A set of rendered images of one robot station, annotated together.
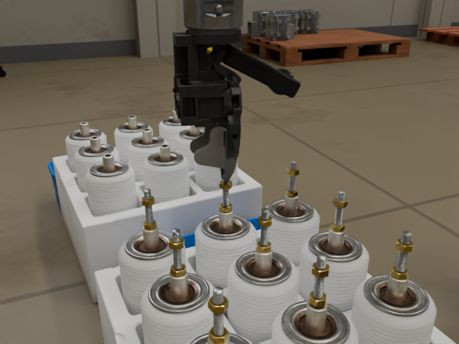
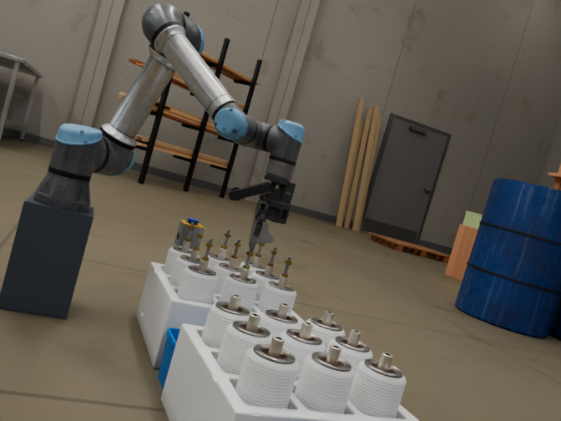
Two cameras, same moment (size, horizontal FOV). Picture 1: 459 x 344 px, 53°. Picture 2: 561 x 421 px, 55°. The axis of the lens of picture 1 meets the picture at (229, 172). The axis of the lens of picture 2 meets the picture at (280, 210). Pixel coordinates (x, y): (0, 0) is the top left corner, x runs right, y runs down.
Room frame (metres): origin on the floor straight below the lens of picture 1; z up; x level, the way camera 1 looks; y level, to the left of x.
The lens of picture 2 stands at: (2.08, 0.13, 0.55)
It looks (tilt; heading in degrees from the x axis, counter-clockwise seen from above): 4 degrees down; 183
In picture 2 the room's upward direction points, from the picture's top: 16 degrees clockwise
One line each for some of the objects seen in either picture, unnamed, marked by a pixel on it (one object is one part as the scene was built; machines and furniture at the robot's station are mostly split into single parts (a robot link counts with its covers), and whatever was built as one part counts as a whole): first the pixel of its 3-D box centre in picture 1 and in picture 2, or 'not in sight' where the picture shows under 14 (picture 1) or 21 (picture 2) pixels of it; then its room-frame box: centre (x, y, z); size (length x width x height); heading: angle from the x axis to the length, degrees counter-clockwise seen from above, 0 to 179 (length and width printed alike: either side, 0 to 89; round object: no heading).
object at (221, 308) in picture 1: (218, 304); not in sight; (0.35, 0.01, 0.32); 0.02 x 0.02 x 0.01; 35
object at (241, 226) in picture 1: (225, 226); (243, 278); (0.61, 0.01, 0.25); 0.08 x 0.08 x 0.01
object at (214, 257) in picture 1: (225, 275); (234, 310); (0.61, 0.01, 0.16); 0.10 x 0.10 x 0.18
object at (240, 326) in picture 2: (195, 134); (251, 329); (1.05, 0.08, 0.25); 0.08 x 0.08 x 0.01
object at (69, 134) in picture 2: not in sight; (78, 148); (0.57, -0.55, 0.47); 0.13 x 0.12 x 0.14; 163
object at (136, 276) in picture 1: (155, 295); (272, 317); (0.56, 0.11, 0.16); 0.10 x 0.10 x 0.18
